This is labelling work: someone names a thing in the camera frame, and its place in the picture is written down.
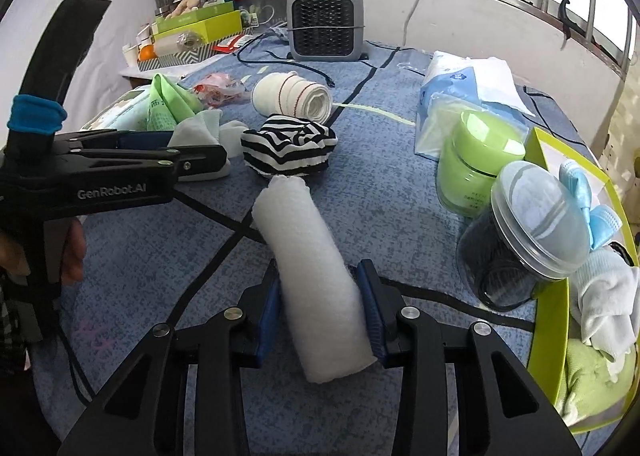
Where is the pale mint sock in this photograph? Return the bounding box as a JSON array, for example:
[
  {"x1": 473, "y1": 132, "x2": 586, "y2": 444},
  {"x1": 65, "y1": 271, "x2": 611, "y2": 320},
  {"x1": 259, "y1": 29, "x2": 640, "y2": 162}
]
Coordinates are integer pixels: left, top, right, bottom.
[{"x1": 169, "y1": 110, "x2": 249, "y2": 183}]

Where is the white blue tissue pack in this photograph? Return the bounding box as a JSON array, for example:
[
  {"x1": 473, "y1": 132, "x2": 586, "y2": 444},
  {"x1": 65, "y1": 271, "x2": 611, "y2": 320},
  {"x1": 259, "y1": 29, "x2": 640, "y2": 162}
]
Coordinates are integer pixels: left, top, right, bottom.
[{"x1": 420, "y1": 50, "x2": 537, "y2": 117}]

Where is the blue face mask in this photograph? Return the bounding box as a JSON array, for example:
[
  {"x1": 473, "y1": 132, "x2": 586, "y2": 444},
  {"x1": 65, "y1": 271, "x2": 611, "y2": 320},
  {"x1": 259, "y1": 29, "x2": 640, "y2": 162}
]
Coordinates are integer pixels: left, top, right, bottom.
[{"x1": 559, "y1": 160, "x2": 624, "y2": 250}]

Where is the green printed fabric bag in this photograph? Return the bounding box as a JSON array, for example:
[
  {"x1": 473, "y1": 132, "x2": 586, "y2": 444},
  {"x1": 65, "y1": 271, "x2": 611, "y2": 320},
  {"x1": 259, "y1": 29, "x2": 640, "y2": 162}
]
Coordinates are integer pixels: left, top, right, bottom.
[{"x1": 146, "y1": 73, "x2": 204, "y2": 133}]

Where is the white hanging cable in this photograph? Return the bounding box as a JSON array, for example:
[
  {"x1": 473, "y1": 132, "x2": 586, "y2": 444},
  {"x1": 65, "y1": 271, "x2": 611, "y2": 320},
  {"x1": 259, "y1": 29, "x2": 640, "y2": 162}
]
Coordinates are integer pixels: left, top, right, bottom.
[{"x1": 401, "y1": 0, "x2": 427, "y2": 45}]

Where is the pink item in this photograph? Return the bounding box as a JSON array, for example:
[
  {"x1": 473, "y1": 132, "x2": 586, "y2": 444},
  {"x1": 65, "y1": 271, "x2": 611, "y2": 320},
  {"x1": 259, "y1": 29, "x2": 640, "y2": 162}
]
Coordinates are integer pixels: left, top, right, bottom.
[{"x1": 192, "y1": 71, "x2": 252, "y2": 108}]

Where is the lime green plastic jar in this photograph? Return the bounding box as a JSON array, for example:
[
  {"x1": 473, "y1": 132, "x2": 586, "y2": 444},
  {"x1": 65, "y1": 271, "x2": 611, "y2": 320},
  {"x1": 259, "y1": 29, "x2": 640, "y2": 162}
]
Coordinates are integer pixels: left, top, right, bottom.
[{"x1": 435, "y1": 110, "x2": 527, "y2": 218}]

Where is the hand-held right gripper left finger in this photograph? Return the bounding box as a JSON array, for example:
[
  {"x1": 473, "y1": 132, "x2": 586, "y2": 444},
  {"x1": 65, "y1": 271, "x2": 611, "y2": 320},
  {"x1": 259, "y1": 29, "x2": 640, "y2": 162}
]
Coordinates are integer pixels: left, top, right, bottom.
[{"x1": 56, "y1": 258, "x2": 282, "y2": 456}]

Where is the clear plastic lidded jar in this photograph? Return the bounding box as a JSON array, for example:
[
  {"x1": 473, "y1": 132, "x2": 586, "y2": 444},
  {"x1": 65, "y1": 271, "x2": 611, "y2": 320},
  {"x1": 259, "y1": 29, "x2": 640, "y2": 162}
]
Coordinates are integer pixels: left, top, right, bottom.
[{"x1": 455, "y1": 160, "x2": 594, "y2": 310}]

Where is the lime green flat box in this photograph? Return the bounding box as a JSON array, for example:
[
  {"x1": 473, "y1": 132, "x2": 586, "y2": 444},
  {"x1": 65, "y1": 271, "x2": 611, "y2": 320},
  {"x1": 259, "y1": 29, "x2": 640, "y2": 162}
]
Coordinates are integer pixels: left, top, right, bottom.
[{"x1": 151, "y1": 11, "x2": 244, "y2": 45}]

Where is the heart print curtain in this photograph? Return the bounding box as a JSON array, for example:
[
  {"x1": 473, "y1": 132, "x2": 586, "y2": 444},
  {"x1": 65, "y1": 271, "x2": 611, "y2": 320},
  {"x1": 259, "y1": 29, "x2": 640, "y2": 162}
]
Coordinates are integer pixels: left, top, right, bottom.
[{"x1": 594, "y1": 50, "x2": 640, "y2": 238}]

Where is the black white striped sock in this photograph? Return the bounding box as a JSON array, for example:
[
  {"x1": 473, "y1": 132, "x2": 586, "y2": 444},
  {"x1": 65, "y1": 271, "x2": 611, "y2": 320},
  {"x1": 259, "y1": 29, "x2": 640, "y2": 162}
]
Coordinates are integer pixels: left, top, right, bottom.
[{"x1": 240, "y1": 114, "x2": 339, "y2": 180}]

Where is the green towel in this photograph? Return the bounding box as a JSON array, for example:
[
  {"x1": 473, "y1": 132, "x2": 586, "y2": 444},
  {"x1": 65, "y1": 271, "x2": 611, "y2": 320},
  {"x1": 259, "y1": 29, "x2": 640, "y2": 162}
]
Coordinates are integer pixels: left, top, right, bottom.
[{"x1": 559, "y1": 336, "x2": 637, "y2": 426}]

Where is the black hook on sill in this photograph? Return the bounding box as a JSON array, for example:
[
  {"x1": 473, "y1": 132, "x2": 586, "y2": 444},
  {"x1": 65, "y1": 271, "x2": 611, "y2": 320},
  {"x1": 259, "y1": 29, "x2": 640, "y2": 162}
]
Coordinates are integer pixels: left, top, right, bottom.
[{"x1": 558, "y1": 0, "x2": 577, "y2": 50}]

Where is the black heater cable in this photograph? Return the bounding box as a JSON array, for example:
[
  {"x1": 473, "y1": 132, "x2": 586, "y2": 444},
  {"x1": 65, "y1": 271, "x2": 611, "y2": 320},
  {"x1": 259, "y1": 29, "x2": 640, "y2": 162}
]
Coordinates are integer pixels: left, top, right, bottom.
[{"x1": 235, "y1": 30, "x2": 337, "y2": 88}]

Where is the grey zigzag patterned box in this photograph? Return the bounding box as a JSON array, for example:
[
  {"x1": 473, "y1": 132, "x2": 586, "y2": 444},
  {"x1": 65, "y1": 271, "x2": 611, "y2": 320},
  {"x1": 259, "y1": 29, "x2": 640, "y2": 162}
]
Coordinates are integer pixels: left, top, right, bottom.
[{"x1": 136, "y1": 42, "x2": 217, "y2": 73}]

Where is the lime green cardboard box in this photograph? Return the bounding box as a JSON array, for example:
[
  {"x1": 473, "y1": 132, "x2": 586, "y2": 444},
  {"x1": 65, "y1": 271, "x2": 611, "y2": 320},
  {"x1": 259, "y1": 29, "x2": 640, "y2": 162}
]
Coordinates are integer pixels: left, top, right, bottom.
[{"x1": 526, "y1": 126, "x2": 640, "y2": 435}]

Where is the grey fan heater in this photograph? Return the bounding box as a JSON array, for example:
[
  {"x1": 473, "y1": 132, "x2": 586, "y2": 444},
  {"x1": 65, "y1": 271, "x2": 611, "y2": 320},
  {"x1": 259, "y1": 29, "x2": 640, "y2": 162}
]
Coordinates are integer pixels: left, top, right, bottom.
[{"x1": 285, "y1": 0, "x2": 366, "y2": 63}]

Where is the white bandage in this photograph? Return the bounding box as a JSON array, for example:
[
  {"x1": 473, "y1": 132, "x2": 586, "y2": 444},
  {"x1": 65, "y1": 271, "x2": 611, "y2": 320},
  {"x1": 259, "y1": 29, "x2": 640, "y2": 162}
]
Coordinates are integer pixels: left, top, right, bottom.
[{"x1": 251, "y1": 71, "x2": 334, "y2": 125}]

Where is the wet wipes pack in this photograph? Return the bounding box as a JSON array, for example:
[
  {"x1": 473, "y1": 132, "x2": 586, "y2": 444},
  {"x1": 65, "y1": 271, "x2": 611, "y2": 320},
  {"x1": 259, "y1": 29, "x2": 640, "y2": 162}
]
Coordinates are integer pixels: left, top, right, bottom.
[{"x1": 79, "y1": 87, "x2": 157, "y2": 133}]

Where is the person's left hand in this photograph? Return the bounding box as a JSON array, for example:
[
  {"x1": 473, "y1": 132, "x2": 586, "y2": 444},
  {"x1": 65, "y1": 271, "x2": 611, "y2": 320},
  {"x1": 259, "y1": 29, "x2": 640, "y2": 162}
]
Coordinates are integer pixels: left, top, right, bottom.
[{"x1": 0, "y1": 215, "x2": 87, "y2": 288}]

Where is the white fluffy cotton roll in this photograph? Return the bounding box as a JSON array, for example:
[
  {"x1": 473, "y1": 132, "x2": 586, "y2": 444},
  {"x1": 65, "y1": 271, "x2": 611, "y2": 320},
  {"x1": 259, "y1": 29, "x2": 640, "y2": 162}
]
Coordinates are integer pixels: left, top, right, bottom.
[{"x1": 251, "y1": 175, "x2": 379, "y2": 385}]

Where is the red white paper booklet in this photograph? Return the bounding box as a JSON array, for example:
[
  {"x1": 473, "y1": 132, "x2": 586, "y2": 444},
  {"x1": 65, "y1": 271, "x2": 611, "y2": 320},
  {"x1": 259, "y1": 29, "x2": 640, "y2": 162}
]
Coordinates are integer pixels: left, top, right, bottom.
[{"x1": 211, "y1": 33, "x2": 254, "y2": 55}]

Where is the beige plush toy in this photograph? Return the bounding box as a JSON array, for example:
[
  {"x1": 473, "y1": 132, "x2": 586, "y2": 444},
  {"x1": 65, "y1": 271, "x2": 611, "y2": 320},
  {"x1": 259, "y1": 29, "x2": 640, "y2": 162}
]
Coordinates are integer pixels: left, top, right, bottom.
[{"x1": 166, "y1": 0, "x2": 202, "y2": 20}]

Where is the clear plastic bag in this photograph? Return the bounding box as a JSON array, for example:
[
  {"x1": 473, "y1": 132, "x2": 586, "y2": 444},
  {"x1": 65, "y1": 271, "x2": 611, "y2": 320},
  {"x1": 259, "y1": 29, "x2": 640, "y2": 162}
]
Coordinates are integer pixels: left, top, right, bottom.
[{"x1": 414, "y1": 92, "x2": 529, "y2": 158}]

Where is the grey knit sock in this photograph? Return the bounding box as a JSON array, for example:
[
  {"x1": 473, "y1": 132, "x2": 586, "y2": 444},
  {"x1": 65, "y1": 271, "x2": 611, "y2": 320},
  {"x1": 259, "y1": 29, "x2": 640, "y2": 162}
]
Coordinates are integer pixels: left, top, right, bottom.
[{"x1": 569, "y1": 251, "x2": 640, "y2": 363}]

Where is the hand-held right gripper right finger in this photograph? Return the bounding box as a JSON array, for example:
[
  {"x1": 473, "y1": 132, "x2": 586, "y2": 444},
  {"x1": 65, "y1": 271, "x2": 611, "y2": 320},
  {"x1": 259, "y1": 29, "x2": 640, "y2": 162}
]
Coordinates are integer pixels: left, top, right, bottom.
[{"x1": 354, "y1": 258, "x2": 584, "y2": 456}]

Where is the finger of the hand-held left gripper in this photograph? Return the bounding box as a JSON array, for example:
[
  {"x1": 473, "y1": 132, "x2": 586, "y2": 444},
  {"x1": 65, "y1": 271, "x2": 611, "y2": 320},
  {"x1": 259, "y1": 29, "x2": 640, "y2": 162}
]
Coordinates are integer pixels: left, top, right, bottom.
[
  {"x1": 75, "y1": 127, "x2": 177, "y2": 151},
  {"x1": 59, "y1": 143, "x2": 232, "y2": 183}
]

